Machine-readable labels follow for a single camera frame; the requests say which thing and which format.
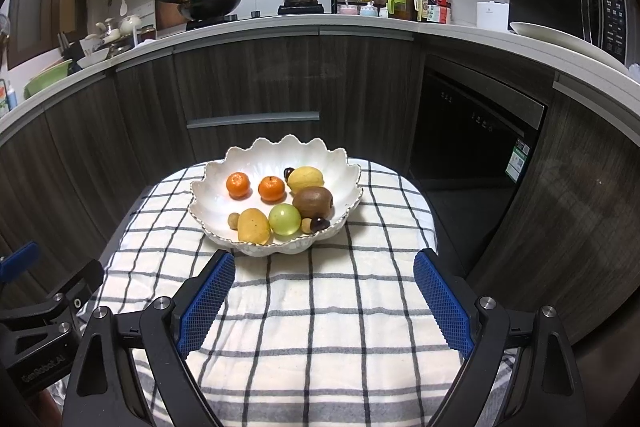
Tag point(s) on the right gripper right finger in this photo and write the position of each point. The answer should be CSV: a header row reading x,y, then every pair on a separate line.
x,y
544,389

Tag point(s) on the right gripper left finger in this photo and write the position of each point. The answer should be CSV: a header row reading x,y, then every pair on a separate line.
x,y
104,387

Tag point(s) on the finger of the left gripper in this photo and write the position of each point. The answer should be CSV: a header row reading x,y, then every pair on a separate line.
x,y
15,264

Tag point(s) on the tan longan fruit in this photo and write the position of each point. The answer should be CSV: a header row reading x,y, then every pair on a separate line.
x,y
233,221

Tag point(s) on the yellow mango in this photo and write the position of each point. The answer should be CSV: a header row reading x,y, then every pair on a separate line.
x,y
253,227

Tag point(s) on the green apple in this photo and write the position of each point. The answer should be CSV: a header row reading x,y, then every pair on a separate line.
x,y
284,219

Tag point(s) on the dark purple plum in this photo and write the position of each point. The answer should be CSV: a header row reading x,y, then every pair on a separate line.
x,y
318,224

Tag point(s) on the orange mandarin with stem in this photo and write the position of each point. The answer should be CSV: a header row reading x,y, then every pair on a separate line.
x,y
272,189

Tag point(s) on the small tan longan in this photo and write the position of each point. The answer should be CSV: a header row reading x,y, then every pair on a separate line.
x,y
305,226

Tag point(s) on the small dark cherry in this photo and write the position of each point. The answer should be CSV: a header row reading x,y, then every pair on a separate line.
x,y
287,173

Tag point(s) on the dark wood kitchen cabinet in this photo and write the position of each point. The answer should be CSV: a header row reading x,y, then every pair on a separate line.
x,y
77,155

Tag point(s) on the white checked cloth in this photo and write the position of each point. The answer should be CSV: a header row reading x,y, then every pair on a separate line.
x,y
338,335

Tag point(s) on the green bowl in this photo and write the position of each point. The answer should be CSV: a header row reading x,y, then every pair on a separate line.
x,y
49,76

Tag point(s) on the white scalloped bowl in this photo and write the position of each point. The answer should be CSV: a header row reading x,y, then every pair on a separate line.
x,y
212,204

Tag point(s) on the black dishwasher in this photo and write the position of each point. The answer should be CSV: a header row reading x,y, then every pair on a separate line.
x,y
474,137

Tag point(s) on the white teapot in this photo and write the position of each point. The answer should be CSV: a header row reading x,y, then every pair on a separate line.
x,y
129,24

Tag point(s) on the brown kiwi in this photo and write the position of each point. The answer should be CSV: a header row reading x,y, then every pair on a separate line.
x,y
313,202

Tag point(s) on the yellow lemon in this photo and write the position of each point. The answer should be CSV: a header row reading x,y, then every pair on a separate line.
x,y
303,177

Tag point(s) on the black wok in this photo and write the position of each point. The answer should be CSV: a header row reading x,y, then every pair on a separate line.
x,y
197,10

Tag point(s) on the white plate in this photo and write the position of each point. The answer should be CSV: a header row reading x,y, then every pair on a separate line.
x,y
567,41

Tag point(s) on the white box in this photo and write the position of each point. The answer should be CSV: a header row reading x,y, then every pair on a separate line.
x,y
492,15

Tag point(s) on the black microwave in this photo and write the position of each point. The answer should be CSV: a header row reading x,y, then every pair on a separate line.
x,y
610,25

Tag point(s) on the green lid container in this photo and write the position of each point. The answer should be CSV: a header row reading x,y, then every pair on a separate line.
x,y
402,9

